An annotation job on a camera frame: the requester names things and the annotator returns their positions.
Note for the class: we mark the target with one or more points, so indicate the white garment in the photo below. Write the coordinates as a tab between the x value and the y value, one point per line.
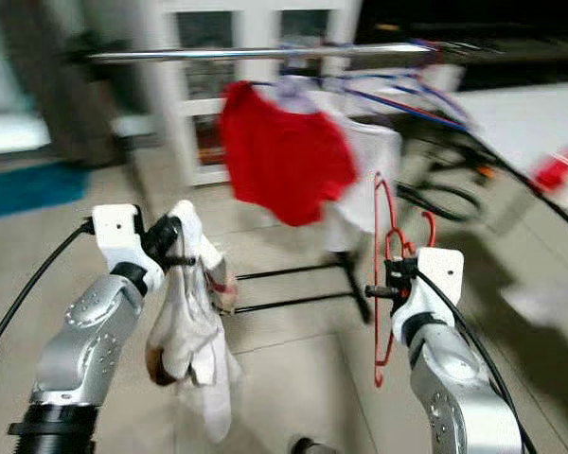
189	331

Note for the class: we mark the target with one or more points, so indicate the black clothes rack base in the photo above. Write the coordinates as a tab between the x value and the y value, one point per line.
355	284

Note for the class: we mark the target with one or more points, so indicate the red plastic hanger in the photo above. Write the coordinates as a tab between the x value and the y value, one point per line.
376	246

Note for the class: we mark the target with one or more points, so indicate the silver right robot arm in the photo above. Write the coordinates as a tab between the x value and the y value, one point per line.
454	388

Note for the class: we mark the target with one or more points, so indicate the silver clothes rail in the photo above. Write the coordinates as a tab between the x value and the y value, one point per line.
227	54

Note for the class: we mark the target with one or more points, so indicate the dark grey curtain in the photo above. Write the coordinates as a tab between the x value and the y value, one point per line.
66	85

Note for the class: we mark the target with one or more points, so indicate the blue floor mat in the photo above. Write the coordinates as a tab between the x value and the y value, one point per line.
19	189

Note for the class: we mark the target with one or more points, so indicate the white glass door cabinet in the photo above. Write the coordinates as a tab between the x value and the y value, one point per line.
170	113

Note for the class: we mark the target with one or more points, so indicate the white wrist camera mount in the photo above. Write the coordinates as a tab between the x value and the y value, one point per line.
115	230
440	274

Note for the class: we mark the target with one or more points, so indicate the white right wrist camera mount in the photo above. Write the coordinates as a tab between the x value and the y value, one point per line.
440	274

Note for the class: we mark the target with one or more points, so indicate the white hanging shirt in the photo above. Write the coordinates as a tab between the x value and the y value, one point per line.
374	161

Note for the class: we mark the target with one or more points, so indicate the black metal frame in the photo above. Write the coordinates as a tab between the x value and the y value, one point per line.
445	156

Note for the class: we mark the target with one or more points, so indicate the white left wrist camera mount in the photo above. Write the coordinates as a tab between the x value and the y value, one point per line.
115	230

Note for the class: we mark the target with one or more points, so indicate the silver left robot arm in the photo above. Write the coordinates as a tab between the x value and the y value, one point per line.
80	331

